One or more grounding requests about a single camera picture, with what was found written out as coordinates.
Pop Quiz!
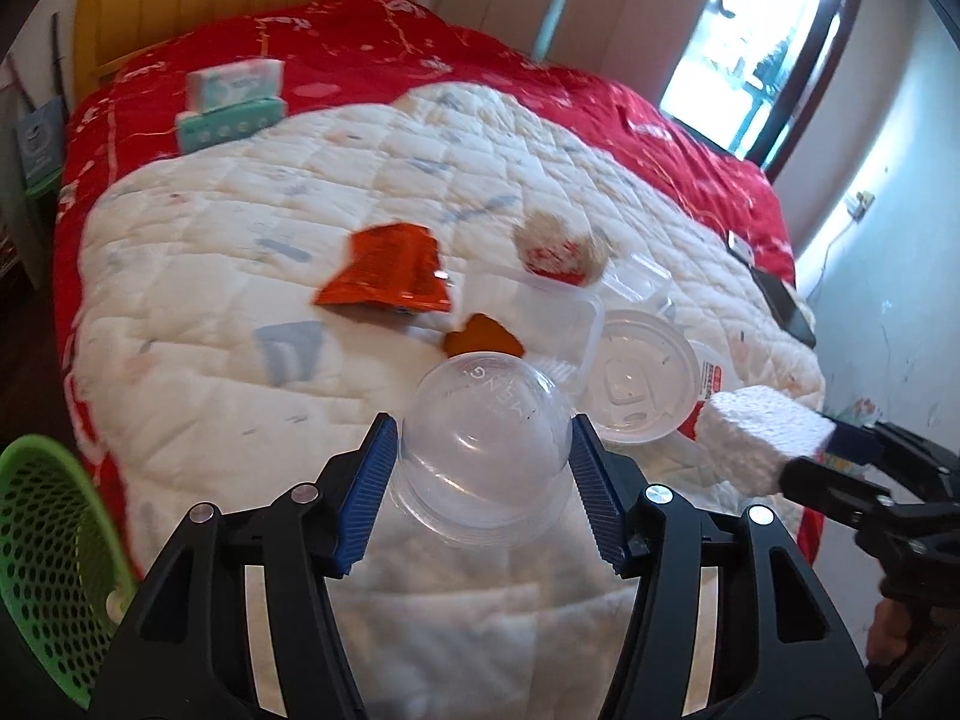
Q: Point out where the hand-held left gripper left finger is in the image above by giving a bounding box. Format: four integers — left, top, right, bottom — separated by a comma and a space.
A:
88, 412, 399, 720

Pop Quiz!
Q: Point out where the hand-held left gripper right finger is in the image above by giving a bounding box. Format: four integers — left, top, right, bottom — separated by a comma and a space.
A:
570, 412, 878, 720

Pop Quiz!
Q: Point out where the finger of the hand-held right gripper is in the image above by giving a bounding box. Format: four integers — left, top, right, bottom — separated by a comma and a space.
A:
821, 418, 960, 500
778, 456, 895, 530

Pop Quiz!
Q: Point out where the white foam block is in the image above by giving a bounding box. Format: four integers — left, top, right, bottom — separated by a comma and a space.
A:
694, 385, 838, 497

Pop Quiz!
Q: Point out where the round clear lid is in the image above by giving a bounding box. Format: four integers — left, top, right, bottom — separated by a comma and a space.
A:
581, 309, 699, 445

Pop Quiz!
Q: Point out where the clear plastic dome lid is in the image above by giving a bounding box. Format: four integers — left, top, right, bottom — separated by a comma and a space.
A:
390, 351, 577, 547

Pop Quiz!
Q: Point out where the clear rectangular plastic container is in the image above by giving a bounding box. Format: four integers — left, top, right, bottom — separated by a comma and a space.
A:
463, 266, 605, 397
600, 255, 674, 320

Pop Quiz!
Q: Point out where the orange snack wrapper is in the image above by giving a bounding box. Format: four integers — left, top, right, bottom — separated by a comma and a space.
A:
313, 223, 455, 314

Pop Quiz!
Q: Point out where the red white paper cup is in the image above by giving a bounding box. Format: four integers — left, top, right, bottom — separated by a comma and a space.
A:
512, 211, 607, 287

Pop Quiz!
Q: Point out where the green perforated plastic basket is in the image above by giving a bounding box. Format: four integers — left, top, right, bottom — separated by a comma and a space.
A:
0, 433, 140, 710

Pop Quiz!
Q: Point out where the person's right hand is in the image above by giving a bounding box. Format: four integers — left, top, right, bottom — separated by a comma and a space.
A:
866, 598, 914, 667

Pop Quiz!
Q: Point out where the white quilted mat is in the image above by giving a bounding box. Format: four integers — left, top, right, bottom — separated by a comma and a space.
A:
75, 82, 826, 720

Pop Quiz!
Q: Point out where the teal tissue pack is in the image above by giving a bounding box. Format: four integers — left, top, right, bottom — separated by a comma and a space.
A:
175, 96, 290, 155

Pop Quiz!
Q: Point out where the window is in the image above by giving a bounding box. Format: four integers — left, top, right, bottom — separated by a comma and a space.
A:
658, 0, 868, 182

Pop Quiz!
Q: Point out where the white tissue pack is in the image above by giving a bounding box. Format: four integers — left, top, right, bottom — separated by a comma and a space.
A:
185, 58, 287, 115

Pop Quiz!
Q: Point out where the red patterned bedspread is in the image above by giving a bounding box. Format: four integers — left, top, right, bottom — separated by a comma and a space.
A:
52, 0, 826, 563

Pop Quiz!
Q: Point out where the light blue paper bag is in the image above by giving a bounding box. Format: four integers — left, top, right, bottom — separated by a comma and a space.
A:
16, 97, 70, 192

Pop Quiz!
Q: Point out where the white wardrobe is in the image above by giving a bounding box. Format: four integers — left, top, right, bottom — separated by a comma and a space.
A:
450, 0, 725, 95

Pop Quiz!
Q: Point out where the dark pole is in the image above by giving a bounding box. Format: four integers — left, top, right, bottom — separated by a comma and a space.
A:
51, 13, 70, 104

